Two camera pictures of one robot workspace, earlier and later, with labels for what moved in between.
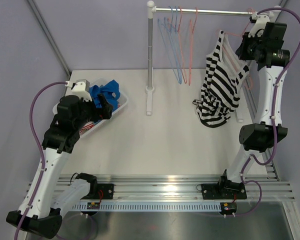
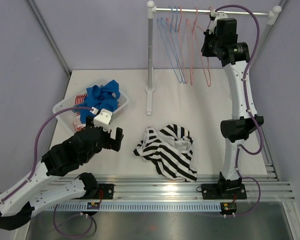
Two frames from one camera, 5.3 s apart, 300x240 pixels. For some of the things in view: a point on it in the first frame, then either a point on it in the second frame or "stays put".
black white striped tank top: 226,73 -> 169,149
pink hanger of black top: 228,56 -> 199,27
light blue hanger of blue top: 171,48 -> 166,25
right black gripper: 240,52 -> 204,50
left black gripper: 104,113 -> 112,143
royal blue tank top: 111,91 stays put
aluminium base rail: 185,187 stays put
